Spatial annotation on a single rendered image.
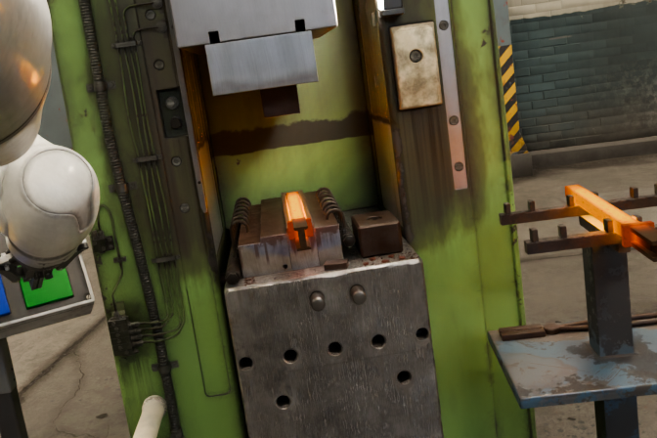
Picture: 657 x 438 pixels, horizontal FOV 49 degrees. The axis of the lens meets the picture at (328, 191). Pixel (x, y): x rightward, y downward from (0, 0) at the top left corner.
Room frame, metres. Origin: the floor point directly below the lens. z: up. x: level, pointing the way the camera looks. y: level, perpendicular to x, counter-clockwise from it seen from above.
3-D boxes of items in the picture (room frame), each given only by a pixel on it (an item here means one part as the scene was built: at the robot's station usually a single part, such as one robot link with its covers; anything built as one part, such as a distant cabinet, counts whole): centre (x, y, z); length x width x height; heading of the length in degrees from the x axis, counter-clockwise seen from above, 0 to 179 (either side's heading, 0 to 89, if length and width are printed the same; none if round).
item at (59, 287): (1.17, 0.49, 1.01); 0.07 x 0.05 x 0.07; 119
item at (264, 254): (1.56, 0.10, 0.96); 0.42 x 0.20 x 0.09; 4
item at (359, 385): (1.57, 0.05, 0.69); 0.56 x 0.38 x 0.45; 4
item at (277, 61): (1.56, 0.10, 1.32); 0.42 x 0.20 x 0.10; 4
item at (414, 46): (1.50, -0.22, 1.27); 0.09 x 0.02 x 0.17; 94
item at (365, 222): (1.42, -0.09, 0.95); 0.12 x 0.08 x 0.06; 4
